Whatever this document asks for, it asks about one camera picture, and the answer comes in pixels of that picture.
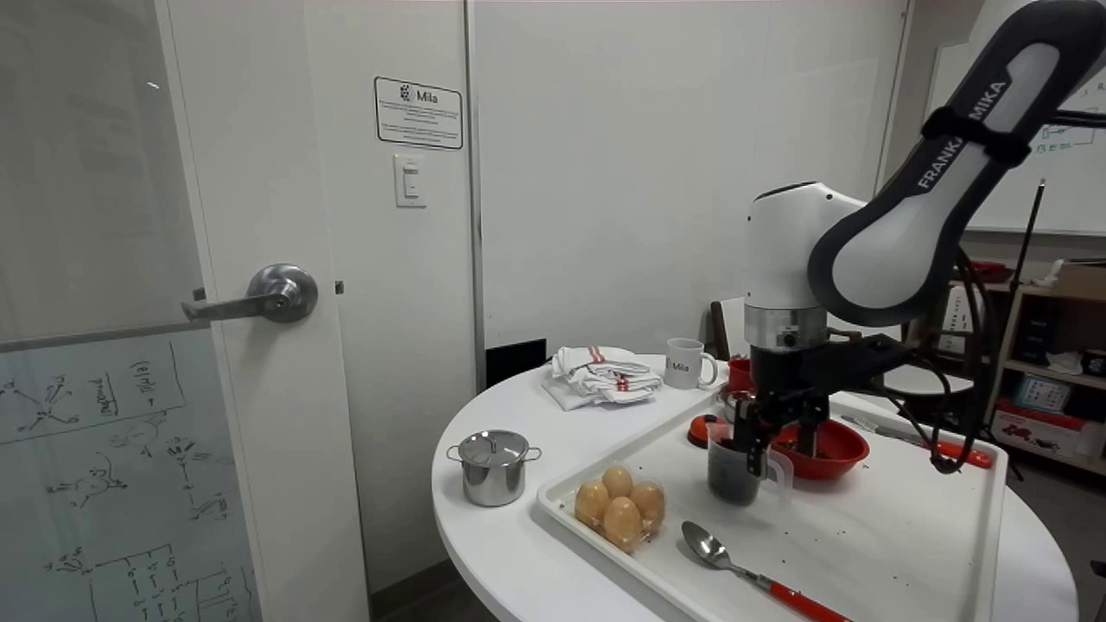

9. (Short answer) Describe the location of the black box by wall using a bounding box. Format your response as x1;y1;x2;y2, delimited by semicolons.
479;336;552;392

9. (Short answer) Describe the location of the metal spoon with red handle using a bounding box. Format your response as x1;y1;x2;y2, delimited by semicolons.
679;517;857;622

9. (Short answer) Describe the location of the white wall sign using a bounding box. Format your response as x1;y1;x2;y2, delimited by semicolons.
370;72;468;151

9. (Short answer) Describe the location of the dark grey cup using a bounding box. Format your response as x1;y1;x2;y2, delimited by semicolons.
705;420;796;508

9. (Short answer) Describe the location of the white door with glass panel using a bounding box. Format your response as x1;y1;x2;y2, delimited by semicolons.
0;0;373;622

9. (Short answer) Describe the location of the red bowl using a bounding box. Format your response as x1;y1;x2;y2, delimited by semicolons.
771;415;876;485

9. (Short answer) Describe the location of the wall whiteboard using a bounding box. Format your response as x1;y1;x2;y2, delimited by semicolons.
921;26;1106;238

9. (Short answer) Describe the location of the white cloth with red stripes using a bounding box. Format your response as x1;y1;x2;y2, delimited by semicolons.
542;343;666;412

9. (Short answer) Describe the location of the white light switch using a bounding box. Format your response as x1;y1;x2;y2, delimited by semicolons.
391;157;427;212

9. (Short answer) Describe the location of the white-backed chair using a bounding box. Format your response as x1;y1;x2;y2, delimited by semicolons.
712;294;753;362

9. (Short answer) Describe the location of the wooden shelf unit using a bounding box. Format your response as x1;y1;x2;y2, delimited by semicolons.
895;254;1106;476

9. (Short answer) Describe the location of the small steel pot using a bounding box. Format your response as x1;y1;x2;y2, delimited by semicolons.
445;427;546;512

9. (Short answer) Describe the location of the red mug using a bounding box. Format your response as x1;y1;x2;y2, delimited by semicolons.
727;357;760;401

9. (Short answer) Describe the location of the white plastic tray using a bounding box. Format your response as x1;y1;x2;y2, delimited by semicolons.
533;368;1014;622

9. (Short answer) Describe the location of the clear container of rolls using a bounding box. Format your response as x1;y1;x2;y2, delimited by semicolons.
569;463;671;555

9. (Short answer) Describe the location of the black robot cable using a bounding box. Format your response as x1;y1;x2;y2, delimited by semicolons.
827;246;1006;476

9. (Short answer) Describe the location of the silver door lever handle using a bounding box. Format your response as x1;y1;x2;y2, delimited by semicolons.
182;260;323;326

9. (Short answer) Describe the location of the black pole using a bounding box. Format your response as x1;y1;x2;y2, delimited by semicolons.
983;176;1051;427

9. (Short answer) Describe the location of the white mug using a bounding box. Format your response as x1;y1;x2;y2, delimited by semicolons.
660;336;721;394

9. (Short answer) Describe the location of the metal utensil with red handle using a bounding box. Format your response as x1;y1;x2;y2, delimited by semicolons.
876;418;998;473

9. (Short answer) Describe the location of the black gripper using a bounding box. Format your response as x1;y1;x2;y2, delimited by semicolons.
737;336;849;476

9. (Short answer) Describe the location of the small orange-red tomato toy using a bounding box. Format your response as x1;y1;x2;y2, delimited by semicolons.
686;412;721;449

